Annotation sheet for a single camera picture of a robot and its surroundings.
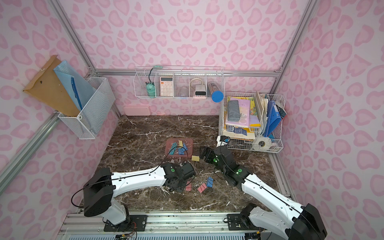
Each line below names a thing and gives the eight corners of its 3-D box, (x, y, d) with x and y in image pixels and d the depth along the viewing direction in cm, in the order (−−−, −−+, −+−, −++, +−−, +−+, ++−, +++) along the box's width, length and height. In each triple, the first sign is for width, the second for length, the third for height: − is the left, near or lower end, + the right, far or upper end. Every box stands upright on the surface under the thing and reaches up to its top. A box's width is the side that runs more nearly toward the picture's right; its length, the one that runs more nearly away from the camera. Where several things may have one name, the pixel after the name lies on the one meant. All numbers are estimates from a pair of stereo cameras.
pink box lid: (125, 116, 123) (121, 109, 117) (127, 113, 126) (123, 106, 119) (150, 116, 123) (147, 109, 117) (151, 113, 125) (149, 106, 119)
